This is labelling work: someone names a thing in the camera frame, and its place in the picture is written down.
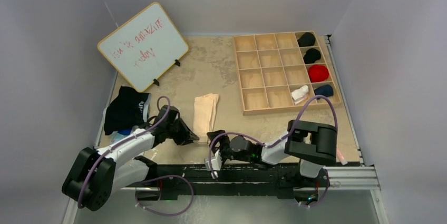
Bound black rolled underwear back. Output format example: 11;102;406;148
297;32;316;47

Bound cream beige underwear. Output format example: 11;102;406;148
193;93;219;145

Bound white whiteboard yellow frame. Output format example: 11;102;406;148
97;2;189;92

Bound pink yellow marker pen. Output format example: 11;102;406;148
336;147;348;165

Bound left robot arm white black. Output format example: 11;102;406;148
62;105;199;211

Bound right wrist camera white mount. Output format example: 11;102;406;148
204;150;222;179

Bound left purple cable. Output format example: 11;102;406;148
76;96;195;217

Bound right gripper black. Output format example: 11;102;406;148
207;130;251;164

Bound black rolled underwear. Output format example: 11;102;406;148
297;32;316;47
303;48;322;64

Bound black underwear white waistband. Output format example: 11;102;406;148
104;86;152;135

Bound navy blue rolled underwear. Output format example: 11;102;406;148
314;84;334;97

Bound wooden compartment organizer tray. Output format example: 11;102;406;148
233;31;341;115

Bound white blue patterned underwear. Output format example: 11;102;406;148
110;128;134;144

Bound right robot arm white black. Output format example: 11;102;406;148
204;120;338;186

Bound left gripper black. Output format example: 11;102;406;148
166;116;197;146

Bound white underwear pink trim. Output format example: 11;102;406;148
290;85;309;105

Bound red rolled underwear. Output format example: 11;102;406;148
308;65;329;83

